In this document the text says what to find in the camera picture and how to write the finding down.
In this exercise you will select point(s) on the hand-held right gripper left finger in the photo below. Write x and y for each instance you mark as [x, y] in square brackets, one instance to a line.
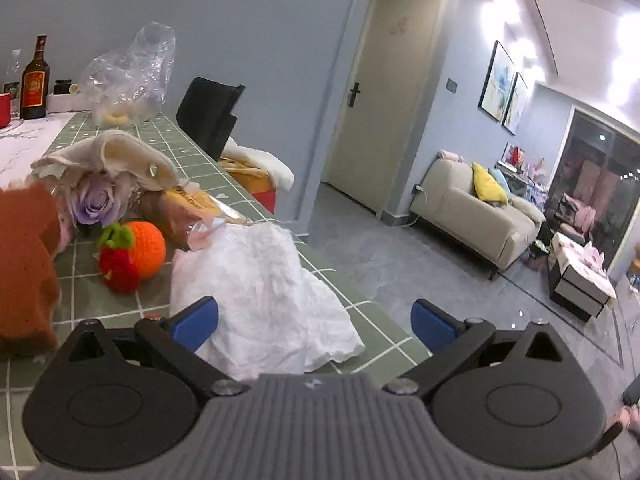
[197, 322]

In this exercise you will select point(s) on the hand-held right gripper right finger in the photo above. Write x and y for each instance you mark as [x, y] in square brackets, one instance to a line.
[432, 325]

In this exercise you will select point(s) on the white plastic bag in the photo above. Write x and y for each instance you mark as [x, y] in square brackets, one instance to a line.
[265, 285]

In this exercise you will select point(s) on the crocheted orange and strawberry toy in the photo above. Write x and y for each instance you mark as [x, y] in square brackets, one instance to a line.
[147, 250]

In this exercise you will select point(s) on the green checked tablecloth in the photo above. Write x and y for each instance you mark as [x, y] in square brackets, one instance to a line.
[370, 320]

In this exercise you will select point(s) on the orange snack packet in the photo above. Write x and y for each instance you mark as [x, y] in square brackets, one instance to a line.
[185, 210]

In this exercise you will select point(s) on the beige sofa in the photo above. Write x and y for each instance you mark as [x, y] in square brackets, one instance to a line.
[470, 215]

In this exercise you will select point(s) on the yellow pillow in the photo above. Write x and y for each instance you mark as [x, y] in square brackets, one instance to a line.
[487, 185]

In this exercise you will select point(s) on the white coffee table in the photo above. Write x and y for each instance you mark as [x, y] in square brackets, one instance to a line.
[580, 285]

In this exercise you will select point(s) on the orange and red carton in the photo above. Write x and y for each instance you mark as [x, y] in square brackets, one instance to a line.
[250, 177]

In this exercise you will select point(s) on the blue pillow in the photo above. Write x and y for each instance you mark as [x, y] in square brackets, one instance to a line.
[501, 180]

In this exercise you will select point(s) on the cluttered cabinet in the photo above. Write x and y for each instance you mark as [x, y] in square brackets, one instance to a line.
[525, 180]

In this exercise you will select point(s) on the cream blanket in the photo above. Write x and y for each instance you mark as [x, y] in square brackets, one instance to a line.
[270, 165]

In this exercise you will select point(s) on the black chair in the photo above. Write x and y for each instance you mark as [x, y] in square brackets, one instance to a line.
[205, 110]

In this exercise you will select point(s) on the pink slipper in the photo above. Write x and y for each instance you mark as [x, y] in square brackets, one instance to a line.
[630, 417]

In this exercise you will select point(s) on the glass sliding door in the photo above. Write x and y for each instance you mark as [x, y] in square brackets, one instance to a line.
[595, 175]

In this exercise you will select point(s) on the beige door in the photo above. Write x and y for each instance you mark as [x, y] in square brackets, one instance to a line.
[380, 110]

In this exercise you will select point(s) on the small framed painting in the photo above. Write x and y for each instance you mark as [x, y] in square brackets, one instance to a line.
[515, 105]

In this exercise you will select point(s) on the white printed table runner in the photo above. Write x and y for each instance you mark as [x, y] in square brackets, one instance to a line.
[20, 155]

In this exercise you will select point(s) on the large framed painting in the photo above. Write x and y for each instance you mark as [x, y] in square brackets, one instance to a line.
[495, 82]

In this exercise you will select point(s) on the white flat box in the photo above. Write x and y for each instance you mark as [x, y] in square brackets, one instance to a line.
[65, 102]

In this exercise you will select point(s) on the clear plastic bag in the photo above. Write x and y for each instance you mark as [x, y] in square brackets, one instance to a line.
[125, 75]

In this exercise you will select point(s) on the small black box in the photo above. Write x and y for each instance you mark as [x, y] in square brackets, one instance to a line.
[62, 87]

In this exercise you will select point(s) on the brown liquor bottle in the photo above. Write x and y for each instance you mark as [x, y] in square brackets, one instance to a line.
[34, 90]

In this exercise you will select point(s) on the red cup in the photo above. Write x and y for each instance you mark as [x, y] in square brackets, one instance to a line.
[4, 110]

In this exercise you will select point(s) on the clear plastic bottle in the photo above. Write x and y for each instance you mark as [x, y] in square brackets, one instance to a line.
[15, 67]

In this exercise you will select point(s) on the grey light switch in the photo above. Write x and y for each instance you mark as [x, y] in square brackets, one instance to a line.
[452, 85]

